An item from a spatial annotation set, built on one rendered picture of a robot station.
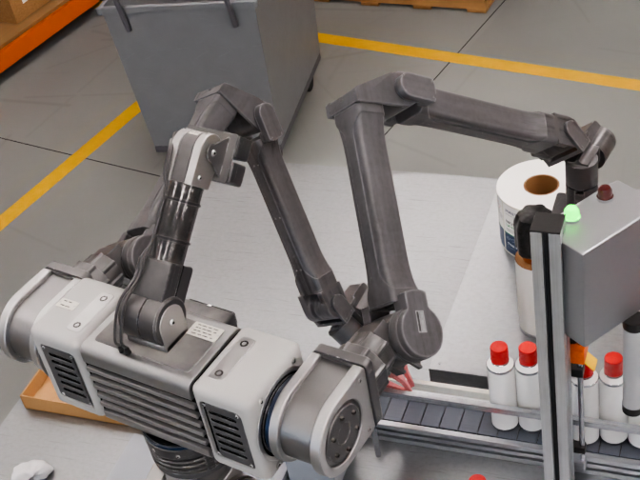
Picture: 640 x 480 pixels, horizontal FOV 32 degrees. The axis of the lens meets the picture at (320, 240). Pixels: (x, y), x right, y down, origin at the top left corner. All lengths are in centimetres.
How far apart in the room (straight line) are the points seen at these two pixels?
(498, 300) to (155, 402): 110
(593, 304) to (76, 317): 77
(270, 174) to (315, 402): 71
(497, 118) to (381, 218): 34
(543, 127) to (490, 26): 344
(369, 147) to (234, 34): 258
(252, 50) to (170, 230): 273
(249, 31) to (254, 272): 160
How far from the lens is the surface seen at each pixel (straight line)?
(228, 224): 295
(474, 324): 245
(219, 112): 203
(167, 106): 451
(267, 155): 209
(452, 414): 227
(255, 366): 150
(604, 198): 177
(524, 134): 193
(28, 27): 589
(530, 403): 217
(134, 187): 473
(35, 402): 259
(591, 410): 214
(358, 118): 168
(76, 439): 251
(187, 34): 428
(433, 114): 179
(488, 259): 261
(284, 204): 210
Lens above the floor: 255
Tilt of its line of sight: 38 degrees down
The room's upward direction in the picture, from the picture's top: 12 degrees counter-clockwise
